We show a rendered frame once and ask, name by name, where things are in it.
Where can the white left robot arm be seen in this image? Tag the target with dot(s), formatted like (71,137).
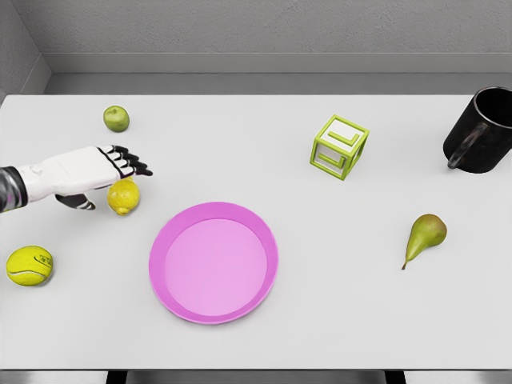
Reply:
(24,182)

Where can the green letter block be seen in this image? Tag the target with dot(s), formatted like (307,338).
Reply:
(339,148)

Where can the green apple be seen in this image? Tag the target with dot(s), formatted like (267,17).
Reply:
(116,118)

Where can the black mug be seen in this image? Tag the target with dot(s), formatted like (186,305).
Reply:
(482,132)

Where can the pink round plate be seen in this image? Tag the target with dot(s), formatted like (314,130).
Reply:
(214,264)

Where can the green pear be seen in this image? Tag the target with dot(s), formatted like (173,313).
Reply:
(425,235)

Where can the yellow tennis ball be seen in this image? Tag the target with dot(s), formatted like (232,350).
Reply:
(29,265)

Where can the yellow lemon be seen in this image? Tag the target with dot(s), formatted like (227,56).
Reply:
(124,197)

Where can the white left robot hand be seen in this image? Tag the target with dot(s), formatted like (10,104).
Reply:
(82,170)

